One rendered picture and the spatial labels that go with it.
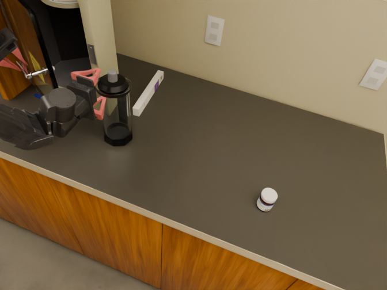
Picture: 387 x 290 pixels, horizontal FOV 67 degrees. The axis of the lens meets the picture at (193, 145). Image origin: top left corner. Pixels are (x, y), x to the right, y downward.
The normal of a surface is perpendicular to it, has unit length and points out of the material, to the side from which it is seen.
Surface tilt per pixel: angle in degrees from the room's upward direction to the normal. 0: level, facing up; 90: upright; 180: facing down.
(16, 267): 0
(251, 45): 90
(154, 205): 0
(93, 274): 0
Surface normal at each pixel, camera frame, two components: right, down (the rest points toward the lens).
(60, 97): 0.37, -0.52
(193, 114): 0.09, -0.66
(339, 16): -0.36, 0.68
